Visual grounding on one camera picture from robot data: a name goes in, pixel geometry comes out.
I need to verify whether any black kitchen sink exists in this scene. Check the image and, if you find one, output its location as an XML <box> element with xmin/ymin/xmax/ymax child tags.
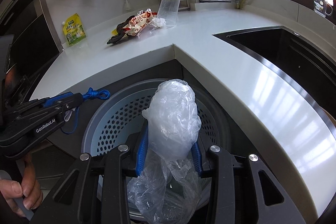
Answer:
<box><xmin>214</xmin><ymin>26</ymin><xmax>335</xmax><ymax>117</ymax></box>

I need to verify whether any yellow seasoning pouch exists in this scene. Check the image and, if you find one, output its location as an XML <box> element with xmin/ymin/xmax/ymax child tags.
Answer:
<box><xmin>63</xmin><ymin>13</ymin><xmax>86</xmax><ymax>47</ymax></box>

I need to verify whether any dark grey rag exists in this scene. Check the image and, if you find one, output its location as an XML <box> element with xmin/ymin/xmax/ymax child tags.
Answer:
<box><xmin>106</xmin><ymin>15</ymin><xmax>134</xmax><ymax>45</ymax></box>

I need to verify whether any clear plastic cup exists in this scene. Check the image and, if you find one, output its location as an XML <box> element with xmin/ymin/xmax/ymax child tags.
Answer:
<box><xmin>157</xmin><ymin>0</ymin><xmax>180</xmax><ymax>27</ymax></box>

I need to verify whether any white tissue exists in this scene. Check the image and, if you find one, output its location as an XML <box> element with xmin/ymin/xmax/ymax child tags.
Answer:
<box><xmin>151</xmin><ymin>17</ymin><xmax>166</xmax><ymax>28</ymax></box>

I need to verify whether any clear plastic bag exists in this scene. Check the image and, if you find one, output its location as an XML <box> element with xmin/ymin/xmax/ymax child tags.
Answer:
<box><xmin>127</xmin><ymin>79</ymin><xmax>202</xmax><ymax>223</ymax></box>

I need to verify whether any red white snack wrapper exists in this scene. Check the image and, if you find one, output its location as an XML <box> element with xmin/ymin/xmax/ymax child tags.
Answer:
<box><xmin>121</xmin><ymin>9</ymin><xmax>157</xmax><ymax>36</ymax></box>

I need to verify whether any person's left hand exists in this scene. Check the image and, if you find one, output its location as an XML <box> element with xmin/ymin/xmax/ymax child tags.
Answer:
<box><xmin>1</xmin><ymin>152</ymin><xmax>43</xmax><ymax>218</ymax></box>

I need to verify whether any grey perforated trash bin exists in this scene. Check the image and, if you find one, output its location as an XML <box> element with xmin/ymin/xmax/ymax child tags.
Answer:
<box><xmin>81</xmin><ymin>79</ymin><xmax>230</xmax><ymax>164</ymax></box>

